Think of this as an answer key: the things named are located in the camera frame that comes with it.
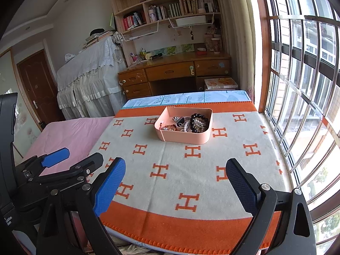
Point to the pink jewelry box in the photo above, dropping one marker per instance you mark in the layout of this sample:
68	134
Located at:
183	138

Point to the white lace furniture cover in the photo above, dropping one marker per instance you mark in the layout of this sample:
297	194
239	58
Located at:
90	79

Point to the wooden desk with drawers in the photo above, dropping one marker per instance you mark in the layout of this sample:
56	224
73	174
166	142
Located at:
170	70

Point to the barred window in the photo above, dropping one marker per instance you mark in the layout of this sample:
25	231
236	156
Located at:
305	85

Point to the orange cover magazine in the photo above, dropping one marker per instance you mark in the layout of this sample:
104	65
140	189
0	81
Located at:
220	83

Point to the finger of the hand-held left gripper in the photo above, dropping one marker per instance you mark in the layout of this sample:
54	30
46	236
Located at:
87	164
55	157

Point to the brown wooden door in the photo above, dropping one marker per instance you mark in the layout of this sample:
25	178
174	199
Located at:
37	85

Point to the row of books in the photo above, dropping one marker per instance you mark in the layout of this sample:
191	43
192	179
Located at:
183	6

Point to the patterned jar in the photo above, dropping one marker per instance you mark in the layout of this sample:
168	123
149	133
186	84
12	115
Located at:
216	44

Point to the white hanging basket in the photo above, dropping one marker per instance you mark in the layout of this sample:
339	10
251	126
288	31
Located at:
191	20

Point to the orange and grey patterned blanket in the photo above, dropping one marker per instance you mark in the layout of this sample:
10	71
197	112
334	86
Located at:
175	154

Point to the stack of books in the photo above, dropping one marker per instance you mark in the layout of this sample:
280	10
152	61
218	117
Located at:
98	38

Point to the pink bed sheet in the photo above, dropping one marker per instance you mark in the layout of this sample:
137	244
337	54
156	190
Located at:
69	135

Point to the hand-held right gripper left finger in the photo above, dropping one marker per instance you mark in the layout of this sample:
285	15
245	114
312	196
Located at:
109	183

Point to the black flashlight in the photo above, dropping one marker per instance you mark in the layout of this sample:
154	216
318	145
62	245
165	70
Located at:
156	56

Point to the red bangle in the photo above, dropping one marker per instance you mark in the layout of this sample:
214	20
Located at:
168	128

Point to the beige curtain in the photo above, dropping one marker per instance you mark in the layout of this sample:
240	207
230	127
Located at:
233	32

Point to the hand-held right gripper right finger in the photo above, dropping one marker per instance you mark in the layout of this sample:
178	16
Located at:
240	183

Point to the light blue printed sheet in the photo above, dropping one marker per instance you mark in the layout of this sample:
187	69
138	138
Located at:
164	99

